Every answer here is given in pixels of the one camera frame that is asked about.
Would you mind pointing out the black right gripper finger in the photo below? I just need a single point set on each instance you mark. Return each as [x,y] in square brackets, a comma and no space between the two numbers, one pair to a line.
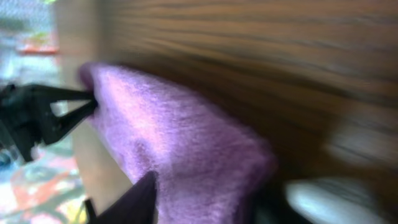
[136,206]

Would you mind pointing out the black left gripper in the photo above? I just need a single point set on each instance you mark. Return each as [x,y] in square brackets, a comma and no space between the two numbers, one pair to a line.
[20,130]

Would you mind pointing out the pink microfiber cloth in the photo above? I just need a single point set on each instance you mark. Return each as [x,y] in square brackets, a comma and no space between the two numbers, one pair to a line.
[206,164]

